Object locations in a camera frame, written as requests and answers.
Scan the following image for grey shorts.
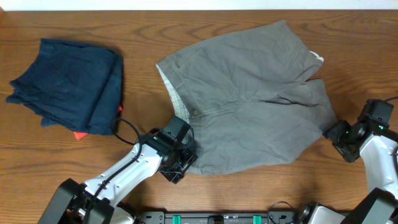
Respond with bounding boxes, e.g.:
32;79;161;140
156;21;336;175

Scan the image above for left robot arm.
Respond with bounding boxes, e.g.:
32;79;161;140
39;134;198;223

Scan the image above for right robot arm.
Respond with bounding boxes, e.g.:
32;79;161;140
296;99;397;224

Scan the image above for red cloth under navy garment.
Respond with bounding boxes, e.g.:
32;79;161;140
74;105;123;140

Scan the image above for folded navy blue garment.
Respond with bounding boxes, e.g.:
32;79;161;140
6;39;123;135

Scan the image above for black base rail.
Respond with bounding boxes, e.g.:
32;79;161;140
134;211;296;224

